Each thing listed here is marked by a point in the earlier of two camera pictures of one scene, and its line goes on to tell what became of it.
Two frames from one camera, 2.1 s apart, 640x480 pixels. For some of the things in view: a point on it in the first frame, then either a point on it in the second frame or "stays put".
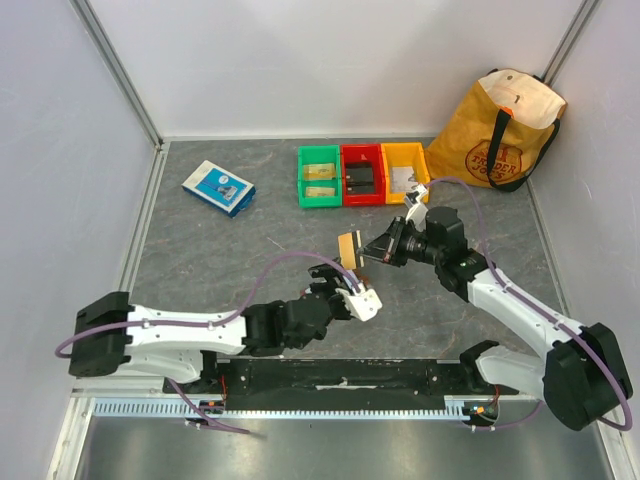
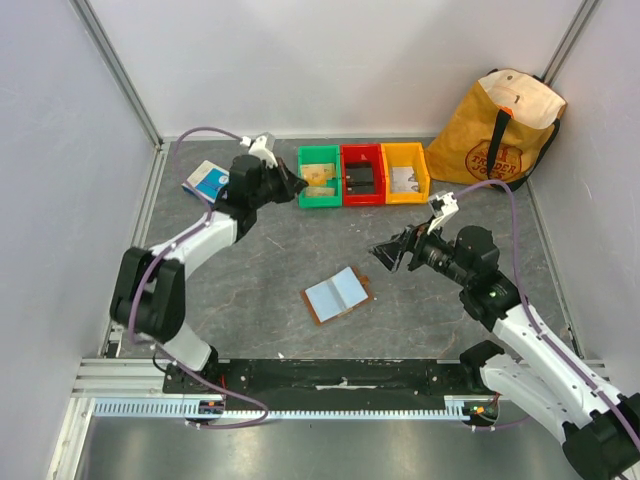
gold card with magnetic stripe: [347, 251] → [317, 174]
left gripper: [334, 277] → [291, 184]
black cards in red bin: [359, 178] stays put
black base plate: [337, 383] stays put
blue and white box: [219, 187] stays put
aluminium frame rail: [117, 387] stays put
